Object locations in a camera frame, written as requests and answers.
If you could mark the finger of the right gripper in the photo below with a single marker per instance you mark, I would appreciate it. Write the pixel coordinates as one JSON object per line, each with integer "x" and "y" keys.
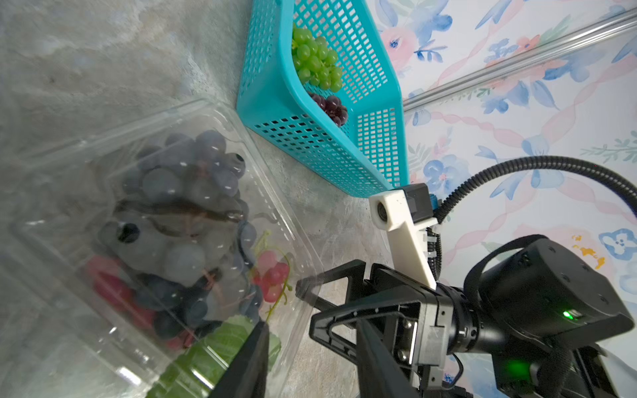
{"x": 358, "y": 288}
{"x": 379, "y": 329}

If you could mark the pink red grape bunch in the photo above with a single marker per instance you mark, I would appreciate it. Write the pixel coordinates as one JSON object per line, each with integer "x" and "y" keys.
{"x": 181, "y": 315}

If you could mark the teal plastic basket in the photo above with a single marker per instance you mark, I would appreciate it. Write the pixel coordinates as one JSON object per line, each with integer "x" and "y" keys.
{"x": 367, "y": 154}

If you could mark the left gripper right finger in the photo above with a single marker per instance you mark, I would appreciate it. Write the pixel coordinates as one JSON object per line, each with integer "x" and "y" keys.
{"x": 378, "y": 373}

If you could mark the purple red grape bunch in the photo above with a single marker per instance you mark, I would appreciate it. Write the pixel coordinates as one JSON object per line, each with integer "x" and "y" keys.
{"x": 333, "y": 107}

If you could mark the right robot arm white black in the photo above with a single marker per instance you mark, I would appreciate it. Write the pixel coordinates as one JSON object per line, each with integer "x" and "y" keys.
{"x": 540, "y": 315}

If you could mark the right aluminium corner post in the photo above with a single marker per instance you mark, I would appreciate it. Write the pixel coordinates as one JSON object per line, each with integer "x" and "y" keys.
{"x": 576, "y": 41}

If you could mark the dark blue grape bunch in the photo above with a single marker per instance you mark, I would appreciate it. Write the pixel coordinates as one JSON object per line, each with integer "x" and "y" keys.
{"x": 182, "y": 211}

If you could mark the green grape leaf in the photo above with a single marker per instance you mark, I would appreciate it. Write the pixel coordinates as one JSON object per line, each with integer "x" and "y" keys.
{"x": 195, "y": 372}

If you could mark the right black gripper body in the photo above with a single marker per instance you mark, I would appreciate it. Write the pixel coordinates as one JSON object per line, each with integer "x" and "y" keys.
{"x": 427, "y": 327}

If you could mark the small green grape bunch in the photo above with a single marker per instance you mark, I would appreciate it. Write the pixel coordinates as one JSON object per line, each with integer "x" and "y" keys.
{"x": 315, "y": 62}

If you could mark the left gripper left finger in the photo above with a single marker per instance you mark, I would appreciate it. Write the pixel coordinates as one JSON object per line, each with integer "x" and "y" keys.
{"x": 247, "y": 374}

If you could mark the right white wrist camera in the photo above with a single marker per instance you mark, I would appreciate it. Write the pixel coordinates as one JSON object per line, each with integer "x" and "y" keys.
{"x": 407, "y": 216}

